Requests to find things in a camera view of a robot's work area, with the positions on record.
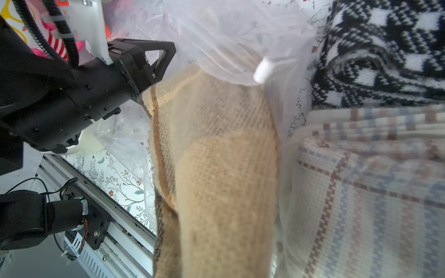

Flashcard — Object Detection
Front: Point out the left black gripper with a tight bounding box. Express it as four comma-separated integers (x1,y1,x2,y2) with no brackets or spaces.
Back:
1,38,176,153

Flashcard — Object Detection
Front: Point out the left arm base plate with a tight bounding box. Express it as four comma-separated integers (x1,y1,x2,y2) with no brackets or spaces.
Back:
63,185,111,250

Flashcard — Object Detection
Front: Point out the white plush with yellow glasses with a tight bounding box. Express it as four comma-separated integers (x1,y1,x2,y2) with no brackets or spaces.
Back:
1,1,85,67

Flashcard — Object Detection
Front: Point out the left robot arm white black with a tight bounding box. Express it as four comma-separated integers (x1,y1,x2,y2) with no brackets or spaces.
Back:
1,1,176,251

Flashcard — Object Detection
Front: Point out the brown beige scarf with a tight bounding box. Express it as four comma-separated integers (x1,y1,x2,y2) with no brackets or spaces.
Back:
142,64,280,278

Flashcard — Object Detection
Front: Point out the white bag valve cap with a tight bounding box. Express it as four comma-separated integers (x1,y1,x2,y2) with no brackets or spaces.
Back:
253,57,275,84

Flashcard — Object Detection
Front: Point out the cream fringed scarf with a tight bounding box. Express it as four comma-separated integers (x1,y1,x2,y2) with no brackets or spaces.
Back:
275,104,445,278

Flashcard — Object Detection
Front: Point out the black white houndstooth scarf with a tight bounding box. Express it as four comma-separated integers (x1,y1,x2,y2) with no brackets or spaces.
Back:
312,1,445,110

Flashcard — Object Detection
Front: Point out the clear plastic vacuum bag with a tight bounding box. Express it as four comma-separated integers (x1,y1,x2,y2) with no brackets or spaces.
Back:
95,1,331,278

